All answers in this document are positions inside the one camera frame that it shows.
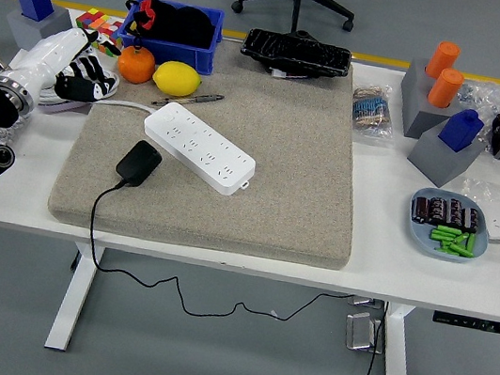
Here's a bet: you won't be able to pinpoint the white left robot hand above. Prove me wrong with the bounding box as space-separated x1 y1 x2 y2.
0 14 128 109

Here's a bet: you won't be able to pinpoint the black plug adapter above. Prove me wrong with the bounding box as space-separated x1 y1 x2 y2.
113 136 165 192

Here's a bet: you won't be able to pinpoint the black plug cord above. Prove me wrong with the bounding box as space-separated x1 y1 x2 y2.
77 175 369 342

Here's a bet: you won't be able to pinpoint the white power strip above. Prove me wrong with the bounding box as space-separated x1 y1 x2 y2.
134 97 265 200

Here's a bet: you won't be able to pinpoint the lavender plate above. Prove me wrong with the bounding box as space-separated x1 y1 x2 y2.
36 89 94 120

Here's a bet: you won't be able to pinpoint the colourful puzzle cube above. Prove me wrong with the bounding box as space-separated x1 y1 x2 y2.
70 5 129 58

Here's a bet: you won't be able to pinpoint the orange fruit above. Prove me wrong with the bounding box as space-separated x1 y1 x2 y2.
114 42 159 87

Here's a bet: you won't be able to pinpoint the yellow lemon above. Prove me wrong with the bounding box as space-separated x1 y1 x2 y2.
149 57 205 101

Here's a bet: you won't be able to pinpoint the blue plastic bin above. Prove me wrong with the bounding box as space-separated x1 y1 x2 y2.
112 0 227 77

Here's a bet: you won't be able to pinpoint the black round cloth pouch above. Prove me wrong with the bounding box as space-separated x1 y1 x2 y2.
151 1 220 52

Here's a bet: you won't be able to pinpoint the black silver pen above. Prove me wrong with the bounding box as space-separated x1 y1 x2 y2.
151 83 227 117

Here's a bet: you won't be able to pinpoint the small white connector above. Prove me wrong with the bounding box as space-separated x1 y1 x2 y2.
267 66 312 84

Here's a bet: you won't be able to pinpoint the black glossy tray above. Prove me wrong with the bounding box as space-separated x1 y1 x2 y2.
238 26 354 83

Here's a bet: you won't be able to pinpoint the white table leg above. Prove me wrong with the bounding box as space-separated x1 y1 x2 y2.
373 302 427 375
44 238 107 357

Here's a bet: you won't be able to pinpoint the grey-brown mat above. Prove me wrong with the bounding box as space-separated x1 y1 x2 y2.
43 17 383 273

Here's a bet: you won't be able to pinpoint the clear bag of resistors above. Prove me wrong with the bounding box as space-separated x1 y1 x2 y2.
345 81 400 148

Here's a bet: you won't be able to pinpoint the grey two-hole block holder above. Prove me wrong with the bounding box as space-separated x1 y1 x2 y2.
392 55 471 146

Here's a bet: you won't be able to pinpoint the orange cylinder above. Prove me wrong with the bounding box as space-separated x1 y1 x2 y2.
426 65 466 112
424 39 463 83

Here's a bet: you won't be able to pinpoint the small silver floor plate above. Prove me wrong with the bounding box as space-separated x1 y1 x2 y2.
352 294 377 310

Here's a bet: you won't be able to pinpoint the dark brown capacitor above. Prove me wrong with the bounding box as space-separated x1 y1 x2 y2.
461 205 483 234
444 197 468 227
409 195 432 225
425 195 451 227

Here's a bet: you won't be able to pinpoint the blue-grey plate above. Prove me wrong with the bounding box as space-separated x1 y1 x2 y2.
401 184 497 268

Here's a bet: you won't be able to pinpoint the silver metal floor box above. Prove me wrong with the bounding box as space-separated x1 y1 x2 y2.
341 309 390 357

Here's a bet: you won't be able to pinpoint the clear bag blue parts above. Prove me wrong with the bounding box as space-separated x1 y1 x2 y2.
451 76 500 142

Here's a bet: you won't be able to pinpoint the black table control panel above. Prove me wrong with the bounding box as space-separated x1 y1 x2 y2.
431 310 500 335

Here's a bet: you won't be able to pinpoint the black red strap pouch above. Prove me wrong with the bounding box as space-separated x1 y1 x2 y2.
118 0 160 52

